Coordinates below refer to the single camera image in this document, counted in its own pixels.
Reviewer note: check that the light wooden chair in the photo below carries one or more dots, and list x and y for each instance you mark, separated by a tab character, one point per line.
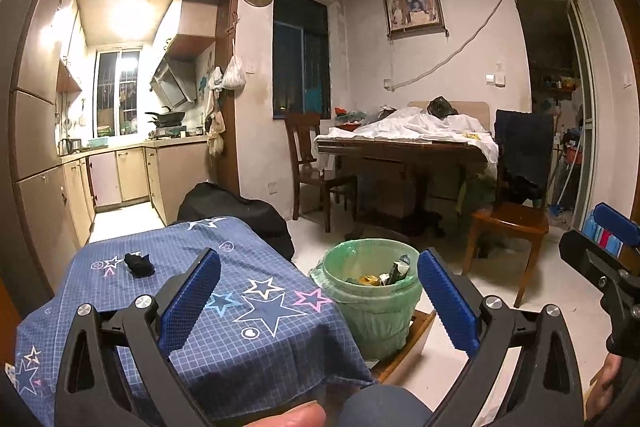
510	219

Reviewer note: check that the black sock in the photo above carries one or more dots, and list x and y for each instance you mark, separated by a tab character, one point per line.
139	264

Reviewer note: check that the white hanging cloth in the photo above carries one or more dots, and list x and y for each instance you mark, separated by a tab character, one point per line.
215	79

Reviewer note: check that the grey refrigerator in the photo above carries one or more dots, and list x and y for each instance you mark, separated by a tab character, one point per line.
35	132

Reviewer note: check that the black plastic bag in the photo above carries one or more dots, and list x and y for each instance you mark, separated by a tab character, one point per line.
442	107

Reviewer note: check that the kitchen wall cabinet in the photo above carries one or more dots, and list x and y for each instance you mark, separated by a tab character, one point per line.
197	19

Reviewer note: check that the white plastic bag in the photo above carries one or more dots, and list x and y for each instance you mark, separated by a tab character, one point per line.
234	74

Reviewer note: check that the green-lined trash bin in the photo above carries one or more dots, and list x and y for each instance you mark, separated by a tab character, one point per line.
370	322

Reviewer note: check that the gold cardboard box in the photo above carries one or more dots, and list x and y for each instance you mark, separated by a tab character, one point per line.
370	280

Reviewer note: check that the steel range hood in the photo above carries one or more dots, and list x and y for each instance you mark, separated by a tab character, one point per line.
175	82

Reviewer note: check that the gas stove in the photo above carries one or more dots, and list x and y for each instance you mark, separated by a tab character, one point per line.
167	132

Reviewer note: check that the framed elephant picture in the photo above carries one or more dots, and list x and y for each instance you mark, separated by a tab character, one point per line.
414	9

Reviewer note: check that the beige kitchen base cabinets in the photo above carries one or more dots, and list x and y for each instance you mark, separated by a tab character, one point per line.
132	174

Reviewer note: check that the beige board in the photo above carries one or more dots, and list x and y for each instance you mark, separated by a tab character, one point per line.
475	112

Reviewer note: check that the black duffel bag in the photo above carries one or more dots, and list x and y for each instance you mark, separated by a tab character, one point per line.
235	207

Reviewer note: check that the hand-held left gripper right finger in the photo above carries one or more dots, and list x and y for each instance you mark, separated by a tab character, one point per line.
447	302

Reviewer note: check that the steel kettle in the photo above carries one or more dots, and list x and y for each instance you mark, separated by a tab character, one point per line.
70	146

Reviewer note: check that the dark foil wrapper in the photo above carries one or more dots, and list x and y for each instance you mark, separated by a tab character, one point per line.
397	271

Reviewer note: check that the person's right hand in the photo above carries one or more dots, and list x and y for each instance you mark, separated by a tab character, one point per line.
604	382

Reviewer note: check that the wooden dining table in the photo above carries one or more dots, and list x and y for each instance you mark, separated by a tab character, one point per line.
400	152

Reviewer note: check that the dark wooden chair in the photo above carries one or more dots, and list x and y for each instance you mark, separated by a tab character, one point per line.
305	147

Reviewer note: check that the dark jacket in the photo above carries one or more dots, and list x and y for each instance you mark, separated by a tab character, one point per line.
522	147

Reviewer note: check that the kitchen ceiling light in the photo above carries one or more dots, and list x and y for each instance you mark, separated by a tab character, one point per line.
130	9

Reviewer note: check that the beige hanging bag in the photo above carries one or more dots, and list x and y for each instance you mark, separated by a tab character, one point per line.
216	132

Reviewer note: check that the blue checked star tablecloth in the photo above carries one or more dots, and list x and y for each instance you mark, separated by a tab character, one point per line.
235	357

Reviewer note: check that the teal plastic basin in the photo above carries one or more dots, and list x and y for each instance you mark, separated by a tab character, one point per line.
98	143

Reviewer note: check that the person's left hand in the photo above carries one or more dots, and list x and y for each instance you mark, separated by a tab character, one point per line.
290	416

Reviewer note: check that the dark barred window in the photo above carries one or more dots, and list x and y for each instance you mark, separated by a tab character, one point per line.
300	57

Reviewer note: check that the black wok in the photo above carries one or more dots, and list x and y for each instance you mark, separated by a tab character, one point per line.
167	117

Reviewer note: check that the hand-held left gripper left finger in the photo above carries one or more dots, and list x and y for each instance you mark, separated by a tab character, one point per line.
192	299

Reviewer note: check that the white sheet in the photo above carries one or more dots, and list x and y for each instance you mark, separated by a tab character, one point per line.
425	127

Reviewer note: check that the red and green bags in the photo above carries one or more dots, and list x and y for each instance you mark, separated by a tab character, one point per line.
350	119

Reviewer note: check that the kitchen window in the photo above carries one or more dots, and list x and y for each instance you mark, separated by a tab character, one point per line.
117	92

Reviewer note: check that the white sliding door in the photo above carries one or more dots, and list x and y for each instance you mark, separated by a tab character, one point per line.
585	107

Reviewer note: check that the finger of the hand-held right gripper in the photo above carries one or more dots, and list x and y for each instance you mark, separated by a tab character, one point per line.
590	262
617	222

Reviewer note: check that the wooden stool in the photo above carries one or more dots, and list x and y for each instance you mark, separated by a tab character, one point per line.
402	357

